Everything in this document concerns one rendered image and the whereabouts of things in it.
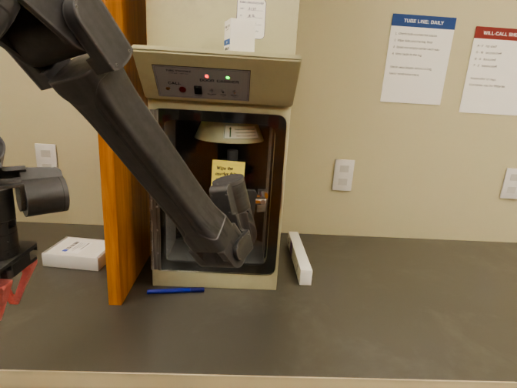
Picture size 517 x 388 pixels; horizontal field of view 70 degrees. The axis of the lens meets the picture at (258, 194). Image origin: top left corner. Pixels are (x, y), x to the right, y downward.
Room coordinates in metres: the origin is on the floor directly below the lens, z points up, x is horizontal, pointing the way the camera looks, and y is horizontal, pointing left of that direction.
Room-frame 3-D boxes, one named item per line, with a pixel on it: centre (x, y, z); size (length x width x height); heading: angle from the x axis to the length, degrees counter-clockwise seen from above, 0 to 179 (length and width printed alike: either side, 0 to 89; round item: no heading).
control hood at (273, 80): (0.79, 0.10, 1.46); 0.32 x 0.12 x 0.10; 93
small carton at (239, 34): (0.79, 0.06, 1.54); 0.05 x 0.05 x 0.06; 20
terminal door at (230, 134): (0.84, 0.10, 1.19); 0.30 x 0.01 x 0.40; 92
